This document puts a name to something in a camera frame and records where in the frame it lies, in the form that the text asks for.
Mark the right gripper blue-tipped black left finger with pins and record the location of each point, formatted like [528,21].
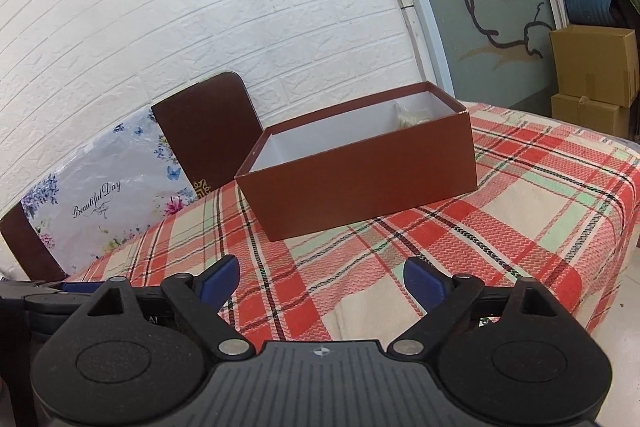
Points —
[194,338]

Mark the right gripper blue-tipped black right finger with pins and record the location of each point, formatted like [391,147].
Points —
[501,356]

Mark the cotton swabs plastic bag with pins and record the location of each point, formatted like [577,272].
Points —
[407,118]

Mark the plaid red bedspread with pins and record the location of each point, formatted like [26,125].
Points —
[553,201]

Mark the floral pillow in plastic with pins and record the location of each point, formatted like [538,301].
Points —
[108,192]

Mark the brown cardboard storage box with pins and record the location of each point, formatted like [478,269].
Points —
[349,162]

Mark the lower cardboard carton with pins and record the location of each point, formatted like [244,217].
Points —
[597,116]

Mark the cardboard carton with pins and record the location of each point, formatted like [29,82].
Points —
[600,63]
[597,116]

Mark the upper cardboard carton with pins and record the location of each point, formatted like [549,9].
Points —
[600,63]

